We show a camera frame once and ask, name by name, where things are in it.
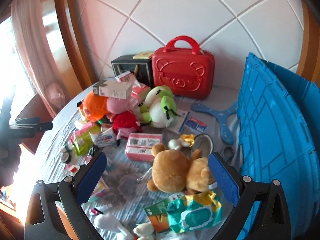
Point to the white rabbit plush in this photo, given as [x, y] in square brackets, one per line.
[110, 226]

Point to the red white flat box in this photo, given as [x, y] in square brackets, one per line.
[72, 169]

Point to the pink curtain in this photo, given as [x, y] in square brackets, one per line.
[35, 42]

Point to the small yellow white plush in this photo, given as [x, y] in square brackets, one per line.
[181, 141]

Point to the pink white tube box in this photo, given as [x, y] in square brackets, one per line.
[101, 208]

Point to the pink box pack barcode label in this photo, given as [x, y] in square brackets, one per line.
[143, 146]

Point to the orange plush toy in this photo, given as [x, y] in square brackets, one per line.
[95, 105]

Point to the green frog plush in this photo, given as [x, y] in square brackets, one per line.
[160, 110]

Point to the blue red card pack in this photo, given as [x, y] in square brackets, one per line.
[196, 124]

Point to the white blue toothpaste box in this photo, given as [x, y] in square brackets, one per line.
[105, 137]

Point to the brown bear plush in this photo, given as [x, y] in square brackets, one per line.
[172, 170]

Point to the small beige box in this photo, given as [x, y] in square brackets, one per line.
[143, 55]

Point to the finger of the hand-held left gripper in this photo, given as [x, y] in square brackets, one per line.
[35, 128]
[28, 120]

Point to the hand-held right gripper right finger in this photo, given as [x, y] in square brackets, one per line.
[223, 178]

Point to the pink green pack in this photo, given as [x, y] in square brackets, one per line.
[83, 140]

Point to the pink plastic bag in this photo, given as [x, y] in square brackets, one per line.
[55, 92]

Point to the blue plastic crate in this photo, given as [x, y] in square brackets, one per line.
[275, 135]

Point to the clear blister package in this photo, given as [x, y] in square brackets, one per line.
[181, 121]

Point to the blue boomerang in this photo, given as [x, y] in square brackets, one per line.
[222, 120]

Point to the small green cap bottle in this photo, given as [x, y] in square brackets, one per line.
[67, 148]

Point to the red white long box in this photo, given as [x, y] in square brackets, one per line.
[81, 124]

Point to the red bear suitcase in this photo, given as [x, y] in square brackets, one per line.
[183, 72]

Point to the white duck plush blue outfit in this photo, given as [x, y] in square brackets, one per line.
[145, 231]

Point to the pink pig plush red dress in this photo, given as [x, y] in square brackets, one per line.
[125, 121]

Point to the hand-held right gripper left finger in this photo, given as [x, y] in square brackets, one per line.
[91, 177]

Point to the white carton box on top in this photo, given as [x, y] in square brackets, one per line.
[112, 90]

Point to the small red white box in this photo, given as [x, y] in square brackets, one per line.
[107, 126]

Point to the small pink white box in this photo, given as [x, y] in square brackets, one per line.
[125, 77]

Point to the black gift box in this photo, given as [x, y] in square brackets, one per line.
[125, 66]

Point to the green orange box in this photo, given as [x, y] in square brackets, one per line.
[156, 212]

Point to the green wet wipes pack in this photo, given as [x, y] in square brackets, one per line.
[195, 212]

